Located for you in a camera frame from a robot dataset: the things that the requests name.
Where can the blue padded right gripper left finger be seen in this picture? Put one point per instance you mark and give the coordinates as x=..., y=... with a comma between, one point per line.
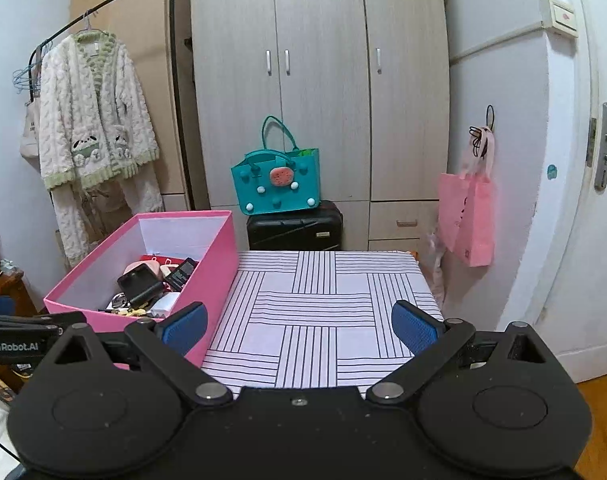
x=162, y=347

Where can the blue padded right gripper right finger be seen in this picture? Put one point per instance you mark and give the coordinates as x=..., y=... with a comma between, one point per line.
x=434, y=345

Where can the white black pocket wifi router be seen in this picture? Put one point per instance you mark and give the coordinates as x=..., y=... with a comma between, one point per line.
x=164, y=305

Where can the yellow star-shaped toy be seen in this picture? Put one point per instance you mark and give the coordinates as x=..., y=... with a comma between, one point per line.
x=130, y=312

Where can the black flat battery pack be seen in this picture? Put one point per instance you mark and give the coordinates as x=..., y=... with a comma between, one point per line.
x=180, y=274

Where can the black foam tray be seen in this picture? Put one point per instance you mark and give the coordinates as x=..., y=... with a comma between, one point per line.
x=140, y=286

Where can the round pink compact case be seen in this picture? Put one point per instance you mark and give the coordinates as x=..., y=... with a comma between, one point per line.
x=152, y=264

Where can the pink cardboard storage box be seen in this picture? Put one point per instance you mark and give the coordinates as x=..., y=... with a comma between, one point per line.
x=205, y=236

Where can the red glasses-print booklet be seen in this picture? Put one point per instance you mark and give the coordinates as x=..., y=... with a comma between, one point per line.
x=162, y=260

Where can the striped white tablecloth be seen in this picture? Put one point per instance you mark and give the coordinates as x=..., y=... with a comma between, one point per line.
x=315, y=319

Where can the pink paper shopping bag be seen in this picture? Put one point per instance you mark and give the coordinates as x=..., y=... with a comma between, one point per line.
x=466, y=205

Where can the white door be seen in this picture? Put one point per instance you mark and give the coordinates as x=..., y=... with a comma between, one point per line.
x=573, y=320

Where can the black hard-shell suitcase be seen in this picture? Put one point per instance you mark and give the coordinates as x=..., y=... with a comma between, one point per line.
x=312, y=230

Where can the teal felt handbag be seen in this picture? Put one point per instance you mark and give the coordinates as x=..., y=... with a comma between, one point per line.
x=268, y=181

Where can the cream green knit cardigan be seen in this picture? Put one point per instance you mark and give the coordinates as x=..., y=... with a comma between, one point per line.
x=95, y=129

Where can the beige wooden wardrobe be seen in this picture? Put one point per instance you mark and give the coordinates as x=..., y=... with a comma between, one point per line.
x=364, y=81

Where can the black clothes rack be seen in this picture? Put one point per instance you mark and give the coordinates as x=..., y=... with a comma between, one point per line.
x=154, y=32

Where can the silver door handle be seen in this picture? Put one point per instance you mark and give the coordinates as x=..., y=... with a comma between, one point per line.
x=600, y=182

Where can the white wall switch box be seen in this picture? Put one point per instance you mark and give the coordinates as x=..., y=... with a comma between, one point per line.
x=559, y=17

